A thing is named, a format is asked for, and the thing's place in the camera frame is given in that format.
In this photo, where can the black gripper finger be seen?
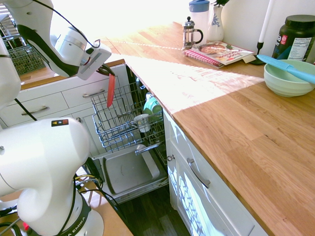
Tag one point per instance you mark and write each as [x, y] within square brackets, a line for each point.
[103, 72]
[109, 69]

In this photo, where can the red gingham spiral cookbook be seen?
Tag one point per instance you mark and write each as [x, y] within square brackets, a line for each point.
[199, 57]

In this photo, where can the white drawer cabinet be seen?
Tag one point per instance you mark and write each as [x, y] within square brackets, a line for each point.
[61, 103]

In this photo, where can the food magazine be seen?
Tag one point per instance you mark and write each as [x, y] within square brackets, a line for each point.
[221, 52]

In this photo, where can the white candle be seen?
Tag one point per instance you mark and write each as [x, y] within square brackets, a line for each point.
[265, 22]

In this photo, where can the green plant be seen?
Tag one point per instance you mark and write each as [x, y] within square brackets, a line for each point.
[221, 2]

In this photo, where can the white vase blue print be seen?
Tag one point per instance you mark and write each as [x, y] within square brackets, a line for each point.
[215, 27]

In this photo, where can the blue knife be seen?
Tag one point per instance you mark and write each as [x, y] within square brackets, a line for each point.
[283, 65]

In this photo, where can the metal rack slide rail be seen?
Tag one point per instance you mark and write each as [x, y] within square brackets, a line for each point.
[147, 148]

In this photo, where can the glass French press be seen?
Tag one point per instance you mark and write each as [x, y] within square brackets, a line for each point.
[190, 34]

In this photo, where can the grey dishwasher door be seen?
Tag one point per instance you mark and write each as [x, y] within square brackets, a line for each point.
[130, 172]

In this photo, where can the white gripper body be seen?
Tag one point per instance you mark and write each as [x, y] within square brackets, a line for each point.
[94, 62]

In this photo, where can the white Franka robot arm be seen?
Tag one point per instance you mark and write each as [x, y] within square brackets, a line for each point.
[44, 159]

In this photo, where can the black protein powder jar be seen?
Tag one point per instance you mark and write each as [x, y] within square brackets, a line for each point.
[295, 39]

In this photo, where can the white pitcher blue lid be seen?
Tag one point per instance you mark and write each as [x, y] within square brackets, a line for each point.
[200, 17]

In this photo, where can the teal cup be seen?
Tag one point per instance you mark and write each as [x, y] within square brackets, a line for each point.
[152, 105]

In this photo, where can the white door cabinet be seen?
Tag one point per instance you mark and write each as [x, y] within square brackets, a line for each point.
[197, 191]

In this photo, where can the white mug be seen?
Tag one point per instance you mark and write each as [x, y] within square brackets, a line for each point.
[144, 124]

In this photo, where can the black candle holder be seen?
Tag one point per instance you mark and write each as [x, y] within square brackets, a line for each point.
[259, 52]

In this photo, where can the red plate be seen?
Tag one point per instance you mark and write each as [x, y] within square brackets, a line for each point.
[111, 91]

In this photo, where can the light green bowl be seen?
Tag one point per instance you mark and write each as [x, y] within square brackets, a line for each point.
[283, 83]

